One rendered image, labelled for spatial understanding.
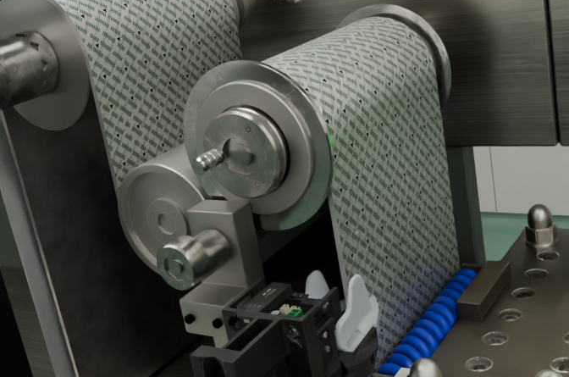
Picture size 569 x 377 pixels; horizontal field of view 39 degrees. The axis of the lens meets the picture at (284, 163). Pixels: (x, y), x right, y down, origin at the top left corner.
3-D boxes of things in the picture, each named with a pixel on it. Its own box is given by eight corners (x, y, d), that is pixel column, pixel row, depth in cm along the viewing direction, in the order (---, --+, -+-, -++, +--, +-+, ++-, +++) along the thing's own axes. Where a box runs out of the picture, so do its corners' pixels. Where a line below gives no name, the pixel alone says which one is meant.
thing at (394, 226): (361, 394, 70) (328, 197, 65) (456, 275, 88) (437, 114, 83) (366, 395, 70) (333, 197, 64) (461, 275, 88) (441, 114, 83)
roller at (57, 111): (9, 131, 84) (-28, -2, 80) (162, 73, 104) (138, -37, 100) (103, 130, 76) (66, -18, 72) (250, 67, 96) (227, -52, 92)
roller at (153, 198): (133, 276, 80) (104, 163, 76) (271, 185, 100) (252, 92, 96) (228, 288, 73) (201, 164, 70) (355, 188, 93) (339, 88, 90)
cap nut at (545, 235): (521, 246, 90) (517, 209, 89) (530, 234, 93) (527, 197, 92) (554, 249, 88) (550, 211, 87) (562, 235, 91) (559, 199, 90)
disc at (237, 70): (201, 226, 72) (166, 66, 68) (205, 224, 73) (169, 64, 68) (345, 235, 64) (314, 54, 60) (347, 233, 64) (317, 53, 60)
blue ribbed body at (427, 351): (374, 401, 71) (368, 366, 70) (460, 290, 87) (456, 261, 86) (411, 407, 69) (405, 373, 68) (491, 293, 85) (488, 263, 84)
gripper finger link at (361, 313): (394, 252, 67) (341, 303, 60) (404, 314, 69) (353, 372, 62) (362, 249, 69) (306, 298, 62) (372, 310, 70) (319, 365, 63)
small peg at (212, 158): (206, 175, 63) (192, 174, 64) (226, 163, 65) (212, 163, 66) (202, 158, 63) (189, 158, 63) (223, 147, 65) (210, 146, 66)
